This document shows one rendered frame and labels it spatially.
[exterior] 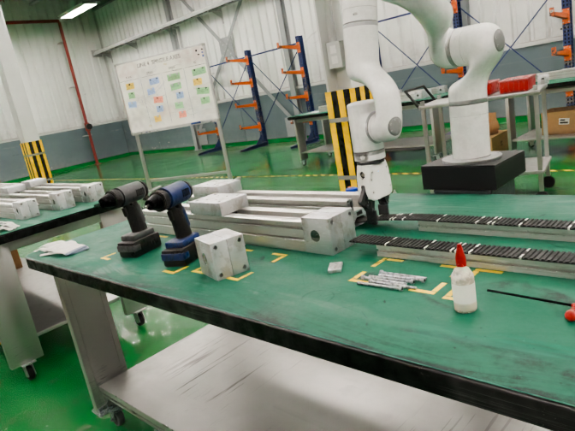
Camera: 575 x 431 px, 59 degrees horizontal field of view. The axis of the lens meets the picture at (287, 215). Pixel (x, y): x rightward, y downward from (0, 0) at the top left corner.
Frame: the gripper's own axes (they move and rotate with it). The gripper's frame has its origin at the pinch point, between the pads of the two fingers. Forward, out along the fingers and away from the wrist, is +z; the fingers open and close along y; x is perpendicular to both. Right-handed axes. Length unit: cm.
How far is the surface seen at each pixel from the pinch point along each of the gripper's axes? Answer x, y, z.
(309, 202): 20.6, -5.0, -4.6
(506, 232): -36.1, -1.8, 2.0
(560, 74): 104, 500, -1
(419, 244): -24.4, -19.6, -0.3
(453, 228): -23.1, -1.9, 2.0
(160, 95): 541, 283, -61
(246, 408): 41, -29, 59
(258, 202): 43.4, -5.0, -4.0
